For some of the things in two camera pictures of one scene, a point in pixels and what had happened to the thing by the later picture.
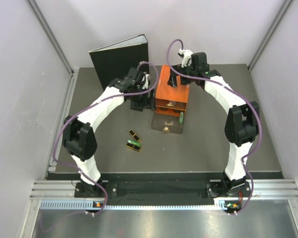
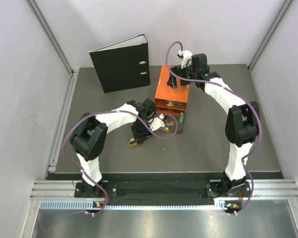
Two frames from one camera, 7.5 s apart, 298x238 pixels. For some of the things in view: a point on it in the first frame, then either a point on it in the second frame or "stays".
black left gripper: x=147 y=103 to x=140 y=137
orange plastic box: x=169 y=99 stays
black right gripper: x=173 y=81 stays
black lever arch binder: x=115 y=60 stays
